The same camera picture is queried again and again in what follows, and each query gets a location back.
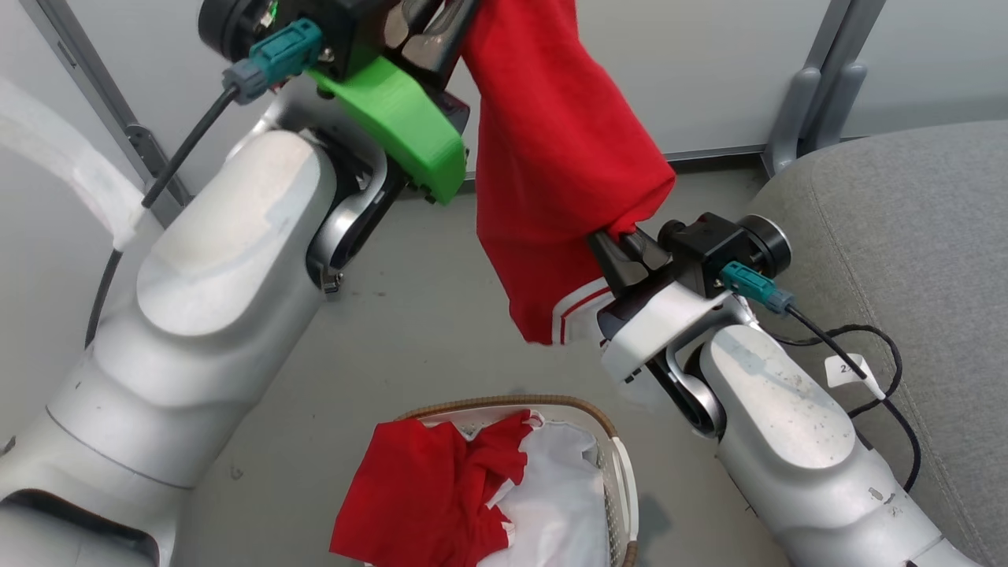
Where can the red garment white striped cuff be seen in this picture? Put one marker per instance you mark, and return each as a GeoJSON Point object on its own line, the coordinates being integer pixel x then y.
{"type": "Point", "coordinates": [551, 157]}

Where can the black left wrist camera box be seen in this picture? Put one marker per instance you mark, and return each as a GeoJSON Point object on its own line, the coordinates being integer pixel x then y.
{"type": "Point", "coordinates": [315, 12]}

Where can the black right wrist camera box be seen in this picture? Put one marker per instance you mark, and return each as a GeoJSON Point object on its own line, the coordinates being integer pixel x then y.
{"type": "Point", "coordinates": [713, 244]}

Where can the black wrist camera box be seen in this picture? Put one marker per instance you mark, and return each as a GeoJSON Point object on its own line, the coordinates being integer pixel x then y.
{"type": "Point", "coordinates": [315, 12]}
{"type": "Point", "coordinates": [713, 244]}

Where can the white laundry basket brown rim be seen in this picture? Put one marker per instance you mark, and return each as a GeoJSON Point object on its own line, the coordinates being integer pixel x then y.
{"type": "Point", "coordinates": [622, 472]}

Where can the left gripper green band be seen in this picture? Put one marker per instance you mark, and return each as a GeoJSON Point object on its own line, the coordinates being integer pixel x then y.
{"type": "Point", "coordinates": [402, 118]}

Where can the white grey robot right arm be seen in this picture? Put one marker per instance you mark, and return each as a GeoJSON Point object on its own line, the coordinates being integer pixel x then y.
{"type": "Point", "coordinates": [787, 425]}

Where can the plain red garment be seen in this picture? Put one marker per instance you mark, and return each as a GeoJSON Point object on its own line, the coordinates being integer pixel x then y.
{"type": "Point", "coordinates": [425, 496]}

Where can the grey double metal partition post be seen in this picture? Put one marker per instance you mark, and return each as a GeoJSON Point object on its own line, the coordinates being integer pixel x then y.
{"type": "Point", "coordinates": [823, 87]}

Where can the white grey robot left arm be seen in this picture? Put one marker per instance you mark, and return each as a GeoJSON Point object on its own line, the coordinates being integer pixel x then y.
{"type": "Point", "coordinates": [228, 260]}

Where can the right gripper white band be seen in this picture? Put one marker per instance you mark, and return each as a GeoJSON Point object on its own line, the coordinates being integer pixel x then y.
{"type": "Point", "coordinates": [661, 323]}

